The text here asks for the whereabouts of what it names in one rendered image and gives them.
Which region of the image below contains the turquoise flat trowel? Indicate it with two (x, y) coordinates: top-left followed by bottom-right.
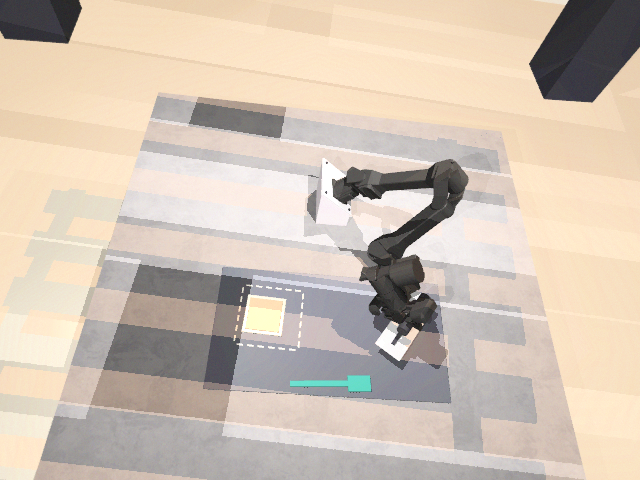
(290, 375), (371, 392)

